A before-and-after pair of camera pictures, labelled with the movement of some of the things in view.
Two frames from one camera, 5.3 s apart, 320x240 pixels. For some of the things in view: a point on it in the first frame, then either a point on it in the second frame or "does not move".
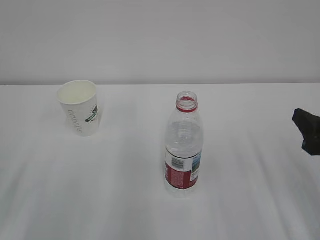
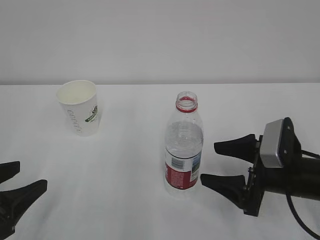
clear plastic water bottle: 183,145 does not move
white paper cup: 80,106 does not move
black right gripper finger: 308,124 → 261,178
